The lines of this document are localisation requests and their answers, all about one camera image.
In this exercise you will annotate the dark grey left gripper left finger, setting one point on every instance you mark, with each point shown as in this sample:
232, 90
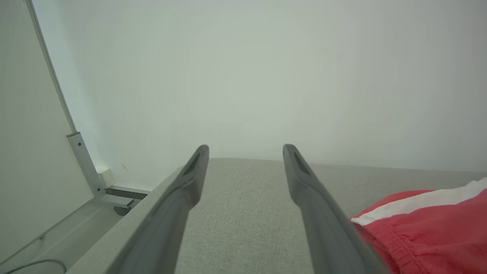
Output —
167, 228

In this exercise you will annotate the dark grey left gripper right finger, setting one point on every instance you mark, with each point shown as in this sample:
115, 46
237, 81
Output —
327, 228

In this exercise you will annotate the white partition panel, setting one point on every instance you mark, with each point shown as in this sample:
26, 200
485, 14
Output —
30, 133

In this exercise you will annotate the metal corner bracket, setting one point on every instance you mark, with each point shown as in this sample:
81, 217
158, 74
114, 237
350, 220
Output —
86, 167

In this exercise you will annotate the grey metal panel foot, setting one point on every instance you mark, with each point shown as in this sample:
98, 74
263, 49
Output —
121, 198

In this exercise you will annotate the red shorts white stripe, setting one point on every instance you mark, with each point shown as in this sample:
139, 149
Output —
437, 236

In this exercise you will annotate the grey fabric sofa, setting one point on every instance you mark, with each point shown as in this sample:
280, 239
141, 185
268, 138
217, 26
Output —
243, 213

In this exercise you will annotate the small white corner block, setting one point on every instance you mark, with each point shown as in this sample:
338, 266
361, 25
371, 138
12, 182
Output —
106, 178

